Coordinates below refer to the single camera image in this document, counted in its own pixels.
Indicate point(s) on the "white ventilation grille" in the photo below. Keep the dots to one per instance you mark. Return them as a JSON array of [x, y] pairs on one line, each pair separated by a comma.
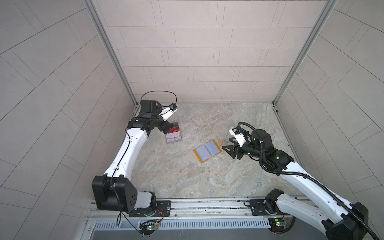
[[189, 224]]

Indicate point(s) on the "clear acrylic card stand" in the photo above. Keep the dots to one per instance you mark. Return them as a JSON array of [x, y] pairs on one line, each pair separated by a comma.
[[176, 124]]

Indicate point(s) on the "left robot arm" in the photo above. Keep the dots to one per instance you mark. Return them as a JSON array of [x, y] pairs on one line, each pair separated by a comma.
[[113, 191]]

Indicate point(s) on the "yellow leather card holder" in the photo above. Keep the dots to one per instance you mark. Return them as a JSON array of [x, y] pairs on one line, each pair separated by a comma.
[[208, 150]]

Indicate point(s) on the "left green circuit board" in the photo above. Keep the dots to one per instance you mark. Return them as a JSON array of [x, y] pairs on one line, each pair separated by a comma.
[[148, 227]]

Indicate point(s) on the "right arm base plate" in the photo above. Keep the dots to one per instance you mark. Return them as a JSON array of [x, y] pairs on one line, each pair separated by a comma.
[[264, 207]]

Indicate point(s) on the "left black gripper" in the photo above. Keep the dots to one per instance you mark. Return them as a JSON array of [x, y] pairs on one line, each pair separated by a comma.
[[164, 124]]

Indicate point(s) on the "red card in stand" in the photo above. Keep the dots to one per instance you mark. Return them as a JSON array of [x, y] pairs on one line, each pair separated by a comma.
[[174, 130]]

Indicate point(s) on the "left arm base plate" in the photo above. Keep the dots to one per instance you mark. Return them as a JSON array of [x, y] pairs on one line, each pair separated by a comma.
[[160, 209]]

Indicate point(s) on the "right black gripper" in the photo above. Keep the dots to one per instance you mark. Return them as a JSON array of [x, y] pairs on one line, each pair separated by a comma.
[[231, 148]]

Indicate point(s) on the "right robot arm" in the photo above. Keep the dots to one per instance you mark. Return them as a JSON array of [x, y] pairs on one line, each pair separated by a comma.
[[334, 216]]

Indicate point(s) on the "green circuit board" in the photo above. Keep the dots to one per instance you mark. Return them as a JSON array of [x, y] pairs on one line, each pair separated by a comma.
[[277, 225], [148, 227]]

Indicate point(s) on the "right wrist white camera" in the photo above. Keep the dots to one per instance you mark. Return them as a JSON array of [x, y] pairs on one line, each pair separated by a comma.
[[240, 135]]

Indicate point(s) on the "aluminium mounting rail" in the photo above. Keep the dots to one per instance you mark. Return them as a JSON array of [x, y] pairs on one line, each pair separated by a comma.
[[197, 208]]

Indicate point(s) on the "right green circuit board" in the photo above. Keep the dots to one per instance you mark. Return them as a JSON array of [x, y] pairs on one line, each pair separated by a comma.
[[277, 225]]

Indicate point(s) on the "white VIP card in stand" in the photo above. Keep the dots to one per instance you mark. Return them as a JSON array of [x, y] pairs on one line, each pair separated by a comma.
[[173, 137]]

